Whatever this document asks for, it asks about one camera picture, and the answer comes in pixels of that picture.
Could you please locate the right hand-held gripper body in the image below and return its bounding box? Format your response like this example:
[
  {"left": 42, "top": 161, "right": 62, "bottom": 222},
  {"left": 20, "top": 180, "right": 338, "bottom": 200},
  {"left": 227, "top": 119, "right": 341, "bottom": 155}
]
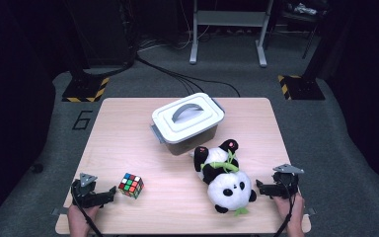
[{"left": 272, "top": 163, "right": 305, "bottom": 200}]

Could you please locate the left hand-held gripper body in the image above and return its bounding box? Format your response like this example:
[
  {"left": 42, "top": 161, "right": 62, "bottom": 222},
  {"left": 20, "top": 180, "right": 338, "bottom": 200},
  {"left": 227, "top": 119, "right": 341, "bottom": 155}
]
[{"left": 70, "top": 172, "right": 109, "bottom": 209}]

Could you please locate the colourful puzzle cube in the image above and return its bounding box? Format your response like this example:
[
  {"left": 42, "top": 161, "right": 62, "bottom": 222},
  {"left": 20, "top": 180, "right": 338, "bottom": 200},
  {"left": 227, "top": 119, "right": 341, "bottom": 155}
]
[{"left": 117, "top": 172, "right": 145, "bottom": 199}]

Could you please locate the panda plush toy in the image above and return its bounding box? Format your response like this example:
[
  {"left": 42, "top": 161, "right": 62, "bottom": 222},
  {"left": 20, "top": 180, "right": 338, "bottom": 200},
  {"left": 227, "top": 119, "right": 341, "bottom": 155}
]
[{"left": 190, "top": 138, "right": 258, "bottom": 217}]

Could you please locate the clear brown storage box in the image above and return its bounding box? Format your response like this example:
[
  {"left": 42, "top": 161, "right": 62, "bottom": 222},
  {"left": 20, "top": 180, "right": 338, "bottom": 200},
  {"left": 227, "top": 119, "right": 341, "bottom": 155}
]
[{"left": 149, "top": 97, "right": 226, "bottom": 156}]

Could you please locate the white lid with grey handle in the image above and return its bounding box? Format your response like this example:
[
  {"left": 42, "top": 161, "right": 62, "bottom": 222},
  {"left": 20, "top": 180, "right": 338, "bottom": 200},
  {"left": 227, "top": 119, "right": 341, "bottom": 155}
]
[{"left": 151, "top": 92, "right": 226, "bottom": 145}]

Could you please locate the person's left hand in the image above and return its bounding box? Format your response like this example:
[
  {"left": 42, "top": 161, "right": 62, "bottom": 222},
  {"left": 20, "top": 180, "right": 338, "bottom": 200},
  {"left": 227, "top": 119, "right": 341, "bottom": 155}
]
[{"left": 67, "top": 204, "right": 101, "bottom": 237}]

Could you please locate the person's right hand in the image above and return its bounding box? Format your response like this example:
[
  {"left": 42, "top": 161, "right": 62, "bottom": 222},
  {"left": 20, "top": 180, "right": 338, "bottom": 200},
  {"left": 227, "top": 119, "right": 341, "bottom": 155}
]
[{"left": 272, "top": 194, "right": 306, "bottom": 237}]

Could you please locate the black striped stand base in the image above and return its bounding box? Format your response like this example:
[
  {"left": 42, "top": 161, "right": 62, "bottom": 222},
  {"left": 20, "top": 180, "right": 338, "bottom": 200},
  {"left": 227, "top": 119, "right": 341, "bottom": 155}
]
[
  {"left": 277, "top": 74, "right": 326, "bottom": 101},
  {"left": 61, "top": 73, "right": 111, "bottom": 103}
]

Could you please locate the dark curtain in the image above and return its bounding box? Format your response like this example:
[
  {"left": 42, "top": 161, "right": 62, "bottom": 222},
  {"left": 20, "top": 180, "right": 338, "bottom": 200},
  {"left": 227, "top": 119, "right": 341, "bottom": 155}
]
[
  {"left": 0, "top": 0, "right": 57, "bottom": 228},
  {"left": 325, "top": 0, "right": 379, "bottom": 211}
]

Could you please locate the dark chair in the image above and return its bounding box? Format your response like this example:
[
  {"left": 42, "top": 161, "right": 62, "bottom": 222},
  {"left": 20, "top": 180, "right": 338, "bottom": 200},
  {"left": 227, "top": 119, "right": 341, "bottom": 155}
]
[{"left": 265, "top": 0, "right": 330, "bottom": 60}]

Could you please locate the large dark cabinet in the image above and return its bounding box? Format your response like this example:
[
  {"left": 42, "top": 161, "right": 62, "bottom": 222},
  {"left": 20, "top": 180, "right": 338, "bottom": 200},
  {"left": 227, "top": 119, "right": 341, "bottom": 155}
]
[{"left": 63, "top": 0, "right": 136, "bottom": 67}]

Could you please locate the white metal stand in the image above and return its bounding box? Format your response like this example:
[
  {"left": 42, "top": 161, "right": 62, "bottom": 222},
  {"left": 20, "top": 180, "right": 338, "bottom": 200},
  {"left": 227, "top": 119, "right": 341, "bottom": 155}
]
[{"left": 189, "top": 0, "right": 275, "bottom": 68}]

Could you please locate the crumpled white cloth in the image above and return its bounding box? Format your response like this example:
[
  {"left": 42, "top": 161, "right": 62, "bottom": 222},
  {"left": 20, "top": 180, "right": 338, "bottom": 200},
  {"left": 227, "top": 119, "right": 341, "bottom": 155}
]
[{"left": 288, "top": 2, "right": 319, "bottom": 16}]

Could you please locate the left hand-held gripper black cable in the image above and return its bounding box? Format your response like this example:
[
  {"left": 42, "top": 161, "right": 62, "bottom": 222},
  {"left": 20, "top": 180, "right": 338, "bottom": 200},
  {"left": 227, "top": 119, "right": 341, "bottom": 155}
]
[{"left": 71, "top": 189, "right": 104, "bottom": 237}]

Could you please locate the hand-held gripper black cable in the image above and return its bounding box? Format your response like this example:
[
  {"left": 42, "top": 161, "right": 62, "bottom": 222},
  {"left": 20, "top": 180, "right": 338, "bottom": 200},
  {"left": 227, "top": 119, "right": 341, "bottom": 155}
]
[
  {"left": 71, "top": 189, "right": 104, "bottom": 237},
  {"left": 273, "top": 182, "right": 295, "bottom": 237}
]

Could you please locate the right hand-held gripper black cable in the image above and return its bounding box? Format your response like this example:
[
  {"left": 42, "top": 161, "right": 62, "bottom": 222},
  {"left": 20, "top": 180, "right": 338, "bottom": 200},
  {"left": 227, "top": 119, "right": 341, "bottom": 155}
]
[{"left": 273, "top": 182, "right": 295, "bottom": 237}]

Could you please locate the thin black floor cable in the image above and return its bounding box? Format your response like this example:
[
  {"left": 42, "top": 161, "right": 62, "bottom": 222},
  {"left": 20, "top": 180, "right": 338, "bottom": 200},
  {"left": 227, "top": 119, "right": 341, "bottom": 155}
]
[
  {"left": 174, "top": 76, "right": 195, "bottom": 96},
  {"left": 136, "top": 55, "right": 241, "bottom": 98},
  {"left": 164, "top": 70, "right": 207, "bottom": 97}
]

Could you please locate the thick black floor cable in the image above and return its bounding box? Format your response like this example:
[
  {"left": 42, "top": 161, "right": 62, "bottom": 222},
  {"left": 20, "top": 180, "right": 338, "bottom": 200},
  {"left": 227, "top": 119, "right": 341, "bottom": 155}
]
[{"left": 80, "top": 48, "right": 138, "bottom": 79}]

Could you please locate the white floor cable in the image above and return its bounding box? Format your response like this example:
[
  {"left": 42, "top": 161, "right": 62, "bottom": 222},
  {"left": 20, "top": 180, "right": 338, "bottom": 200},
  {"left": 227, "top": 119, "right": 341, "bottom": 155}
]
[{"left": 137, "top": 31, "right": 211, "bottom": 52}]

